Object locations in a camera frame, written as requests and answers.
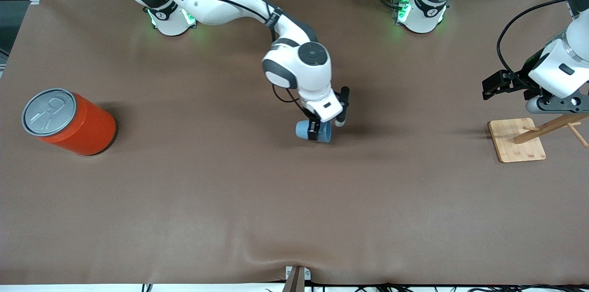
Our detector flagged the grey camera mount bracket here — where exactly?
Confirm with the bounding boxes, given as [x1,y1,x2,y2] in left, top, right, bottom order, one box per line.
[282,266,312,292]

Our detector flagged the large orange can, grey lid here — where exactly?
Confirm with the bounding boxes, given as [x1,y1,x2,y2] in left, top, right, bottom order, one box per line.
[21,88,117,156]

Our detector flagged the light blue plastic cup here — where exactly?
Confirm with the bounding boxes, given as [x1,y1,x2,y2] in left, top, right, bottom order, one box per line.
[295,120,333,143]

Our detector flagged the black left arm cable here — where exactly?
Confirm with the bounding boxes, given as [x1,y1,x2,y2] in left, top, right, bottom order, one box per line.
[497,0,572,86]

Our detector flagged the wooden mug tree stand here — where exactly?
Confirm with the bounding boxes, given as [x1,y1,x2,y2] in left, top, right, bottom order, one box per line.
[488,113,589,164]

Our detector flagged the brown table mat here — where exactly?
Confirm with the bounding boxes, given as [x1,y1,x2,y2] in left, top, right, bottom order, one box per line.
[0,0,589,286]

